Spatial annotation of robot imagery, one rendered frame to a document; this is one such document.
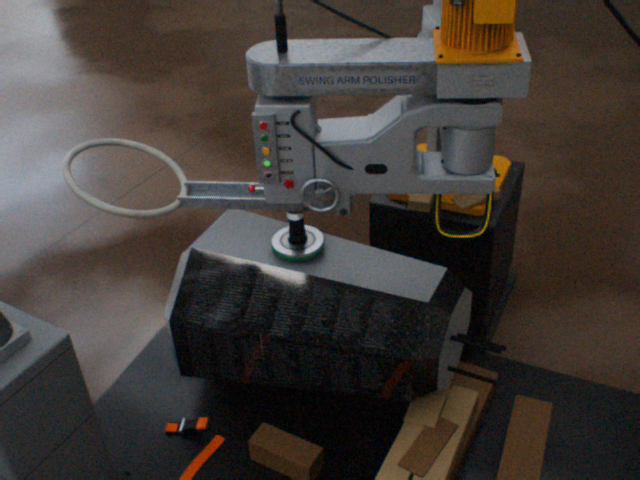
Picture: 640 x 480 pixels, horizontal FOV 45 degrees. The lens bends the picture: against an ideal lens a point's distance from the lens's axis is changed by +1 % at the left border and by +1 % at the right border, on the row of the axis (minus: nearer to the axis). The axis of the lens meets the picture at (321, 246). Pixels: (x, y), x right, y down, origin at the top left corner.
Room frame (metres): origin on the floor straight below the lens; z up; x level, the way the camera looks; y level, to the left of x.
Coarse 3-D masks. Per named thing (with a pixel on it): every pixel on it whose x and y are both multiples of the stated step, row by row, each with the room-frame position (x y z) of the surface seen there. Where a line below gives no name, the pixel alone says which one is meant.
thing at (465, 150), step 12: (444, 132) 2.45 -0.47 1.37; (456, 132) 2.40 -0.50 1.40; (468, 132) 2.38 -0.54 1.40; (480, 132) 2.38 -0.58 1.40; (492, 132) 2.41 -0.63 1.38; (444, 144) 2.44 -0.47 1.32; (456, 144) 2.40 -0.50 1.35; (468, 144) 2.38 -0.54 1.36; (480, 144) 2.38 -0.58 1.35; (492, 144) 2.42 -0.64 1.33; (444, 156) 2.44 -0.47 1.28; (456, 156) 2.39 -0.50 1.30; (468, 156) 2.38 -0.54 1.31; (480, 156) 2.38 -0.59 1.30; (492, 156) 2.42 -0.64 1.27; (456, 168) 2.39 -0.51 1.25; (468, 168) 2.38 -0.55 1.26; (480, 168) 2.38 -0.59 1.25
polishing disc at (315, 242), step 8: (280, 232) 2.60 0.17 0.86; (312, 232) 2.59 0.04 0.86; (320, 232) 2.59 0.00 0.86; (272, 240) 2.55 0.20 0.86; (280, 240) 2.54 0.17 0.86; (312, 240) 2.53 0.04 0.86; (320, 240) 2.53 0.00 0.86; (280, 248) 2.49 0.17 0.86; (288, 248) 2.49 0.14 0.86; (296, 248) 2.48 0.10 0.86; (304, 248) 2.48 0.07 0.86; (312, 248) 2.48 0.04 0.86; (320, 248) 2.49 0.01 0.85; (288, 256) 2.44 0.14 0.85; (296, 256) 2.44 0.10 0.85; (304, 256) 2.44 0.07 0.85
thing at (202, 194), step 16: (192, 192) 2.63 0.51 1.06; (208, 192) 2.63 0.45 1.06; (224, 192) 2.62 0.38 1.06; (240, 192) 2.62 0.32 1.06; (256, 192) 2.61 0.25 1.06; (240, 208) 2.51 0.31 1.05; (256, 208) 2.50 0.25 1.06; (272, 208) 2.49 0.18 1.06; (288, 208) 2.49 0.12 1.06; (304, 208) 2.47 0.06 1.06; (336, 208) 2.46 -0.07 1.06; (352, 208) 2.46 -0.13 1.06
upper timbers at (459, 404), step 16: (448, 400) 2.20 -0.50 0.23; (464, 400) 2.19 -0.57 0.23; (448, 416) 2.11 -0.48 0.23; (464, 416) 2.10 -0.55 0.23; (400, 432) 2.04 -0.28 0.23; (416, 432) 2.04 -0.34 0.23; (464, 432) 2.04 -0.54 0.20; (400, 448) 1.96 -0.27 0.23; (448, 448) 1.95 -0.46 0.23; (384, 464) 1.89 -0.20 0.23; (448, 464) 1.87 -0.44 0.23
